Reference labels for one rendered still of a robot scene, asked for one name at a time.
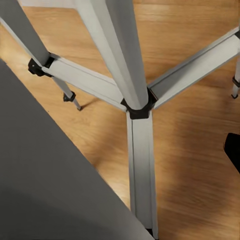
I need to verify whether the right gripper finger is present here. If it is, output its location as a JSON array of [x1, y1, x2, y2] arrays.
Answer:
[[224, 133, 240, 173]]

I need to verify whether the camera tripod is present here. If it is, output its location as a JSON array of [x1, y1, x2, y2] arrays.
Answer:
[[0, 0, 240, 240]]

